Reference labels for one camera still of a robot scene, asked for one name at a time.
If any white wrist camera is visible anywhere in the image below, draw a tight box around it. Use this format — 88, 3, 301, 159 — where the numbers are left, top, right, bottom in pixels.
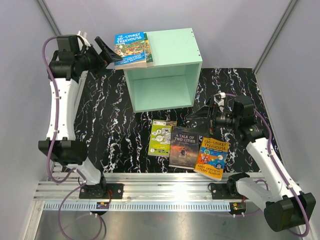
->
213, 92, 226, 107
77, 30, 91, 50

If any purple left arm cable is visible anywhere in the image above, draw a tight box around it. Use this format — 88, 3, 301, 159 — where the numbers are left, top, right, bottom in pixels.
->
41, 35, 107, 240

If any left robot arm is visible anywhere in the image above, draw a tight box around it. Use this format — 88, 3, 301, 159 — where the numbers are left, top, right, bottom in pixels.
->
38, 33, 122, 199

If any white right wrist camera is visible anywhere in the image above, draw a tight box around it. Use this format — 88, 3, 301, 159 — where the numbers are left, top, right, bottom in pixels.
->
213, 92, 226, 107

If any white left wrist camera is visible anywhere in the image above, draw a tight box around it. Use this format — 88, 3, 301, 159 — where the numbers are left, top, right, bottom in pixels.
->
77, 30, 91, 50

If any mint green open box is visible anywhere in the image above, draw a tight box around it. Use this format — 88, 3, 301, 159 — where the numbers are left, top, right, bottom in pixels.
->
124, 28, 203, 113

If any dark Tale of Two Cities book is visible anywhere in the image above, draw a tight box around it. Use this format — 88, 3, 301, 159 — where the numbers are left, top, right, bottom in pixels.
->
169, 126, 200, 170

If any green 104-Storey Treehouse book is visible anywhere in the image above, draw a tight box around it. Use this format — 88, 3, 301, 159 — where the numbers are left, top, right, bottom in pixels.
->
144, 32, 154, 67

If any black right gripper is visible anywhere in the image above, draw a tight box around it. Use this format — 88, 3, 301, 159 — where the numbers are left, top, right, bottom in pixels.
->
186, 97, 240, 139

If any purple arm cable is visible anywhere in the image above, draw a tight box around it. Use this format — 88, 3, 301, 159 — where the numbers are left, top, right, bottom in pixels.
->
223, 93, 310, 237
41, 35, 107, 240

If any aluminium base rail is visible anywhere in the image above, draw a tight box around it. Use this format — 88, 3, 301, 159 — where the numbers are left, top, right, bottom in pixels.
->
33, 173, 251, 212

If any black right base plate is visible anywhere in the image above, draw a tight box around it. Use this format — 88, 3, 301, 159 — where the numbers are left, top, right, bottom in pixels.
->
207, 182, 247, 200

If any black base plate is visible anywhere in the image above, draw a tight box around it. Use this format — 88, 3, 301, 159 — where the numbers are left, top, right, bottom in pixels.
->
79, 183, 124, 200
207, 182, 247, 200

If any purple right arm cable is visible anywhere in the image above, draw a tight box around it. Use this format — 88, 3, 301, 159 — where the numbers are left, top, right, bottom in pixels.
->
223, 93, 310, 237

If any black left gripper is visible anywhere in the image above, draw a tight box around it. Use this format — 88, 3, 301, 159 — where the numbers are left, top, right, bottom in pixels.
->
74, 36, 122, 79

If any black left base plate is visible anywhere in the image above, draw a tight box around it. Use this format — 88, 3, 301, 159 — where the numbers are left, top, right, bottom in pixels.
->
79, 183, 124, 200

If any orange 130-Storey Treehouse book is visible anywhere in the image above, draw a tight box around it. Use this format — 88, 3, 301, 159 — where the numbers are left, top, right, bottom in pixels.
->
194, 137, 230, 182

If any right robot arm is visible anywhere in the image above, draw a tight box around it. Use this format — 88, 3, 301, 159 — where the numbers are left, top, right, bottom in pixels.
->
186, 92, 316, 238

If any lime green book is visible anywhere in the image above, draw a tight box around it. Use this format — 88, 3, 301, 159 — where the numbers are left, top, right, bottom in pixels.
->
148, 119, 177, 157

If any blue 26-Storey Treehouse book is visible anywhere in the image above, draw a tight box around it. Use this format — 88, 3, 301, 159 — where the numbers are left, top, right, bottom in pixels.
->
114, 31, 147, 70

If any black marble pattern mat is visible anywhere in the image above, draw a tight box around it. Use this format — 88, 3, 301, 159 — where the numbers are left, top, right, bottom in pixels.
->
74, 68, 269, 173

